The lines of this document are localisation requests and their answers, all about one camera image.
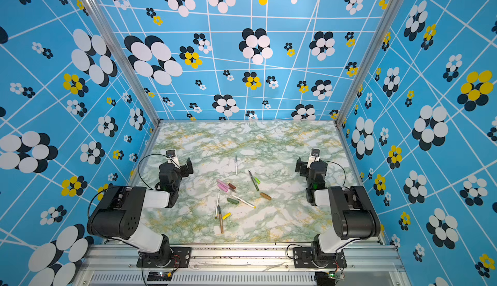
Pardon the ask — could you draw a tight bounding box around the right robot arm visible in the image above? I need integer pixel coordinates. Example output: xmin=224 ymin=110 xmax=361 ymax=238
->
xmin=295 ymin=156 xmax=381 ymax=269

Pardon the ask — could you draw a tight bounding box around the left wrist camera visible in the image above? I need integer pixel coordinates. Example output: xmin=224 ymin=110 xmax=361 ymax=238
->
xmin=166 ymin=149 xmax=181 ymax=168

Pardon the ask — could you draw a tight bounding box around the corner aluminium post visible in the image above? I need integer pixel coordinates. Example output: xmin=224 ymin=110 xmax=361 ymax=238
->
xmin=82 ymin=0 xmax=160 ymax=127
xmin=337 ymin=0 xmax=404 ymax=127

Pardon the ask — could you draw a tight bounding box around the circuit board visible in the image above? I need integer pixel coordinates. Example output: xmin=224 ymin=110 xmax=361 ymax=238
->
xmin=147 ymin=272 xmax=172 ymax=282
xmin=315 ymin=272 xmax=344 ymax=286

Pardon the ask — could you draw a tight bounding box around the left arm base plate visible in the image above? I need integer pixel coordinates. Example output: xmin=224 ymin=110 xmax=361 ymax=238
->
xmin=137 ymin=247 xmax=192 ymax=269

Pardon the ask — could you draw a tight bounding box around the dark green pen cap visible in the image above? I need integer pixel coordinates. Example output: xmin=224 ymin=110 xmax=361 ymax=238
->
xmin=227 ymin=197 xmax=239 ymax=204

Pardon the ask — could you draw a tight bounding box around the right corner aluminium post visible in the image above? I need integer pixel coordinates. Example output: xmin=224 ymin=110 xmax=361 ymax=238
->
xmin=337 ymin=0 xmax=404 ymax=127

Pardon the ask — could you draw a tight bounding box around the left corner aluminium post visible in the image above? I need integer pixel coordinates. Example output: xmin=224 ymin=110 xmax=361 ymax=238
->
xmin=82 ymin=0 xmax=160 ymax=127

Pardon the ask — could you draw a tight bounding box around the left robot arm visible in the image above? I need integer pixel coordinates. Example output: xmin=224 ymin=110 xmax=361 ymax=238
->
xmin=87 ymin=157 xmax=194 ymax=269

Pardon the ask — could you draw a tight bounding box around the right circuit board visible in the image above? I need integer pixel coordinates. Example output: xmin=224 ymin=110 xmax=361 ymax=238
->
xmin=315 ymin=272 xmax=344 ymax=286

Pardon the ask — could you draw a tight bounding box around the white slim pen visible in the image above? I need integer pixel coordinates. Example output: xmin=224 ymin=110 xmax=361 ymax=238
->
xmin=215 ymin=191 xmax=220 ymax=219

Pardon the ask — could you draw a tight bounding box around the pink fountain pen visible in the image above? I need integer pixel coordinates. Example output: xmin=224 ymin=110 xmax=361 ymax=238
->
xmin=217 ymin=179 xmax=236 ymax=192

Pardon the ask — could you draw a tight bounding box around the pink pen cap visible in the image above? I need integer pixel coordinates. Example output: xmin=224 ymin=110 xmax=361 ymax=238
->
xmin=217 ymin=184 xmax=230 ymax=192

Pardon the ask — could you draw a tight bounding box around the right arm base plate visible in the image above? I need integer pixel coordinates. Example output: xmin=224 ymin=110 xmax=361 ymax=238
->
xmin=292 ymin=247 xmax=347 ymax=270

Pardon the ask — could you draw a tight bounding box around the brown fountain pen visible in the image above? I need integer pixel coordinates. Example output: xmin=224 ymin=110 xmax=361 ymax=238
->
xmin=217 ymin=205 xmax=224 ymax=234

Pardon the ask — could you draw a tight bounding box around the white pen yellow tip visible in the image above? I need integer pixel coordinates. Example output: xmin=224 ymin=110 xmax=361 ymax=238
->
xmin=232 ymin=195 xmax=256 ymax=209

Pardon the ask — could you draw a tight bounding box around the tan brown pen cap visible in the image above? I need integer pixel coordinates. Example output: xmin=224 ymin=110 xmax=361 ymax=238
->
xmin=260 ymin=192 xmax=272 ymax=201

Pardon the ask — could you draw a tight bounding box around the dark green fountain pen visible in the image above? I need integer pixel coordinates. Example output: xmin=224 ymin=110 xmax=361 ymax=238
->
xmin=248 ymin=170 xmax=260 ymax=191

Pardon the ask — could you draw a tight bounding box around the aluminium front rail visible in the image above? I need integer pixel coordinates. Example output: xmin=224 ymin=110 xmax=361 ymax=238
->
xmin=74 ymin=241 xmax=410 ymax=285

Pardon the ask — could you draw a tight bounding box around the left circuit board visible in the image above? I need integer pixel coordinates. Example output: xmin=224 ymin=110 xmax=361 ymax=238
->
xmin=147 ymin=272 xmax=172 ymax=282

